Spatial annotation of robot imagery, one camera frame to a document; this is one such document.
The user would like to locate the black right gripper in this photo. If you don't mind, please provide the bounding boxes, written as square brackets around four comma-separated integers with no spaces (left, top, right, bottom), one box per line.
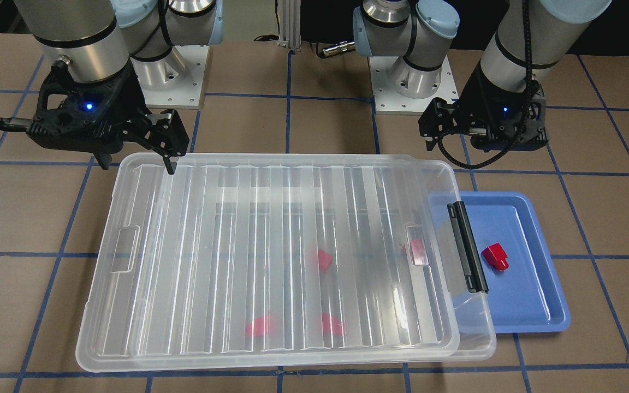
[26,59,189,175]

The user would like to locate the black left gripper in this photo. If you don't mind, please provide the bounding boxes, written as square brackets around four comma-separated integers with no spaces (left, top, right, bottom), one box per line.
[419,65,548,152]

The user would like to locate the red block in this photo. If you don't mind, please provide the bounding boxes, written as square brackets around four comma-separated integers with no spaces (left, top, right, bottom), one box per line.
[402,238,429,266]
[481,243,509,272]

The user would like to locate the clear plastic box lid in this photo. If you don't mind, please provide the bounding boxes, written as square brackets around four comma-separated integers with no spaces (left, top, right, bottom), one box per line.
[75,153,457,373]

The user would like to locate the clear plastic storage box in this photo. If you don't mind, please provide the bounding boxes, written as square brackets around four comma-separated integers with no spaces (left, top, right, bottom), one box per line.
[420,160,497,362]

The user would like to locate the red block box centre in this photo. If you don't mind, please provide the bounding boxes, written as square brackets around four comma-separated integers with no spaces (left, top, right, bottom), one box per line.
[312,248,334,273]

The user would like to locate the blue plastic tray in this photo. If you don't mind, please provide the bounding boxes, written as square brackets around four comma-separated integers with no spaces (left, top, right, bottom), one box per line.
[460,192,571,334]

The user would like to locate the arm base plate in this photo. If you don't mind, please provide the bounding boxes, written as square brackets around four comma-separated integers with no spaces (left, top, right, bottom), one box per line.
[369,57,459,115]
[132,45,210,109]

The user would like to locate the black box handle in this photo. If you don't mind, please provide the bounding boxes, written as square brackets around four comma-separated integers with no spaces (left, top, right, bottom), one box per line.
[447,200,489,294]

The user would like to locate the aluminium frame post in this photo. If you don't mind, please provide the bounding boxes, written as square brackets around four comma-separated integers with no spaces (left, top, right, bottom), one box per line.
[276,1,301,51]

